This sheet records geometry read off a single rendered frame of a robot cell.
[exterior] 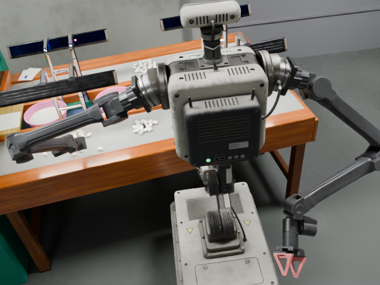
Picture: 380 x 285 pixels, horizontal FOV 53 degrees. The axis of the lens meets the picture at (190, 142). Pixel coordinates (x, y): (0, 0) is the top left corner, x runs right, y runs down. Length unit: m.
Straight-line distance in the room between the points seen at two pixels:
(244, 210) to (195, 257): 0.38
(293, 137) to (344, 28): 2.42
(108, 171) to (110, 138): 0.25
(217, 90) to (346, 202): 1.81
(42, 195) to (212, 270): 0.96
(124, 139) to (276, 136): 0.86
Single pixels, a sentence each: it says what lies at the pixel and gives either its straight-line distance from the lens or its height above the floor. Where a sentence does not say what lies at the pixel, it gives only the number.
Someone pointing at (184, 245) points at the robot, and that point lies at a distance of 1.97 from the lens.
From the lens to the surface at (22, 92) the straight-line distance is 2.14.
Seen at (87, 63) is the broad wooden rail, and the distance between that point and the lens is 3.00.
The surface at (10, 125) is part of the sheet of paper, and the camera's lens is 2.52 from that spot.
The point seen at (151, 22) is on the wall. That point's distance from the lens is 4.03.
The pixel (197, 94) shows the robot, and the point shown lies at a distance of 1.23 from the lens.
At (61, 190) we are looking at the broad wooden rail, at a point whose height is 0.65.
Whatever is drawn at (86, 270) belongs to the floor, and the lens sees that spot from 2.59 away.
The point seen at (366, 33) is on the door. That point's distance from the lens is 4.67.
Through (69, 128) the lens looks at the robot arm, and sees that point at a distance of 1.40.
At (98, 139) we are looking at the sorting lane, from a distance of 2.23.
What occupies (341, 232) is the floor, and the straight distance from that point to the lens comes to 2.69.
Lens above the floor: 2.09
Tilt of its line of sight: 40 degrees down
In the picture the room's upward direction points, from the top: 6 degrees counter-clockwise
